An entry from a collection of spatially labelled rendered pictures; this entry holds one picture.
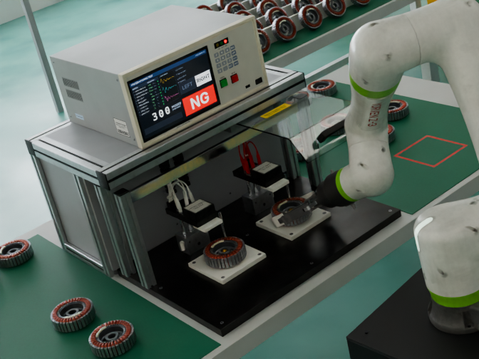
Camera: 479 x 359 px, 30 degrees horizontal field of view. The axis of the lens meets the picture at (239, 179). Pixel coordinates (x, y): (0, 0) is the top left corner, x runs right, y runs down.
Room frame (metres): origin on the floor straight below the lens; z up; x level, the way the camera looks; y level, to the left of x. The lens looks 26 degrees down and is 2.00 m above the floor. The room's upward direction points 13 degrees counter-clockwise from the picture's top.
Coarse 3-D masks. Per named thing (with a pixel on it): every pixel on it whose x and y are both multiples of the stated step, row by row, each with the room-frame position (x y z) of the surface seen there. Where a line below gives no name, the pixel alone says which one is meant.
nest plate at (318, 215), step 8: (312, 216) 2.15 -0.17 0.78; (320, 216) 2.14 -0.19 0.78; (328, 216) 2.15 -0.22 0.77; (256, 224) 2.19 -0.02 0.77; (264, 224) 2.17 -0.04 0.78; (272, 224) 2.16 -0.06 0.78; (304, 224) 2.12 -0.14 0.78; (312, 224) 2.11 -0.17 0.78; (272, 232) 2.13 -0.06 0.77; (280, 232) 2.11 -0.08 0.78; (288, 232) 2.10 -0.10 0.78; (296, 232) 2.09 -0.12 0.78; (304, 232) 2.10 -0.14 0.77
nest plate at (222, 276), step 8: (248, 248) 2.06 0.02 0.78; (200, 256) 2.08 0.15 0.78; (248, 256) 2.02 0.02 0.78; (256, 256) 2.01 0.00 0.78; (264, 256) 2.01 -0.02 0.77; (192, 264) 2.05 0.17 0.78; (200, 264) 2.04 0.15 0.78; (240, 264) 1.99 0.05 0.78; (248, 264) 1.98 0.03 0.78; (200, 272) 2.01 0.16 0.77; (208, 272) 1.99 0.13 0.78; (216, 272) 1.98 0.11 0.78; (224, 272) 1.97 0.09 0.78; (232, 272) 1.96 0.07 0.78; (240, 272) 1.97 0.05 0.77; (216, 280) 1.96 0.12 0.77; (224, 280) 1.94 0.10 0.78
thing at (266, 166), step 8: (240, 168) 2.31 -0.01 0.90; (256, 168) 2.24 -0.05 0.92; (264, 168) 2.23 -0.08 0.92; (272, 168) 2.22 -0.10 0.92; (280, 168) 2.22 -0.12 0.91; (240, 176) 2.28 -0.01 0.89; (248, 176) 2.25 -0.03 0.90; (256, 176) 2.22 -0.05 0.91; (264, 176) 2.19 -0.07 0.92; (272, 176) 2.21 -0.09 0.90; (280, 176) 2.22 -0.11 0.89; (248, 184) 2.28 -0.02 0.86; (256, 184) 2.29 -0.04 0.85; (264, 184) 2.19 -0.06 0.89; (272, 184) 2.20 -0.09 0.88; (280, 184) 2.19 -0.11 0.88; (248, 192) 2.28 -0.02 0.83
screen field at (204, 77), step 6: (204, 72) 2.23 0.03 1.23; (192, 78) 2.21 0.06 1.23; (198, 78) 2.22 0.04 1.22; (204, 78) 2.23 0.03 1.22; (210, 78) 2.24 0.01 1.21; (180, 84) 2.19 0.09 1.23; (186, 84) 2.19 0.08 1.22; (192, 84) 2.21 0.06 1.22; (198, 84) 2.21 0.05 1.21; (180, 90) 2.18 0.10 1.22; (186, 90) 2.19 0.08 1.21
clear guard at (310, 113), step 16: (288, 96) 2.35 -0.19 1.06; (304, 96) 2.32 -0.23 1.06; (320, 96) 2.30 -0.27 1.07; (288, 112) 2.24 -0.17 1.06; (304, 112) 2.21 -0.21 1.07; (320, 112) 2.19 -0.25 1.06; (336, 112) 2.17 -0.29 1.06; (256, 128) 2.18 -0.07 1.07; (272, 128) 2.16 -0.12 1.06; (288, 128) 2.13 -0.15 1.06; (304, 128) 2.11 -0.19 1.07; (320, 128) 2.11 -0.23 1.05; (304, 144) 2.07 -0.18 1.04; (320, 144) 2.07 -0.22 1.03; (336, 144) 2.08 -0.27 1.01
